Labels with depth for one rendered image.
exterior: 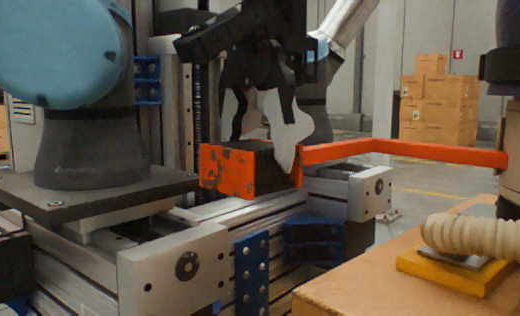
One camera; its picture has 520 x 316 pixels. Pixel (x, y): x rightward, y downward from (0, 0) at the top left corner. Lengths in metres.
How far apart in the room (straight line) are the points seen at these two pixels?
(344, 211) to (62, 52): 0.60
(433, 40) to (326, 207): 9.79
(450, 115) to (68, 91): 7.31
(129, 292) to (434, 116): 7.33
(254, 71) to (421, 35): 10.24
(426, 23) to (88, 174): 10.30
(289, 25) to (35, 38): 0.26
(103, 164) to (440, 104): 7.23
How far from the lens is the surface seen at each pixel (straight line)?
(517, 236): 0.46
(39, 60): 0.41
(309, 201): 0.88
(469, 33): 10.36
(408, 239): 0.65
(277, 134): 0.43
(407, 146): 0.63
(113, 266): 0.48
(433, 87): 7.63
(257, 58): 0.45
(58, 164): 0.56
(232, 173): 0.43
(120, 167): 0.55
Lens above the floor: 1.16
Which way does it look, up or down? 9 degrees down
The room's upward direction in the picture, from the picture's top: straight up
